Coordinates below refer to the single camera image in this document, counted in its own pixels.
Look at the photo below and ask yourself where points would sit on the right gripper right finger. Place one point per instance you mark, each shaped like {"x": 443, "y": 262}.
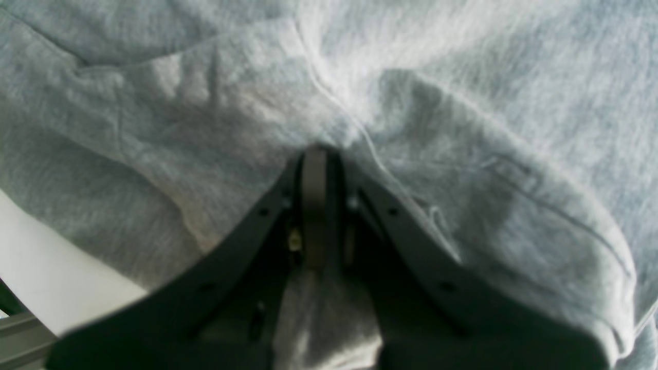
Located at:
{"x": 431, "y": 312}

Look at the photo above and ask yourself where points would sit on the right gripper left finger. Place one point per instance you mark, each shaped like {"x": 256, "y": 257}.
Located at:
{"x": 223, "y": 312}

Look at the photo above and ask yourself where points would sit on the grey T-shirt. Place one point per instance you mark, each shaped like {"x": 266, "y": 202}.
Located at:
{"x": 521, "y": 133}

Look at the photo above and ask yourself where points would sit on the aluminium frame table base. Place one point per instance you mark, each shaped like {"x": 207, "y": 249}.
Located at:
{"x": 25, "y": 341}

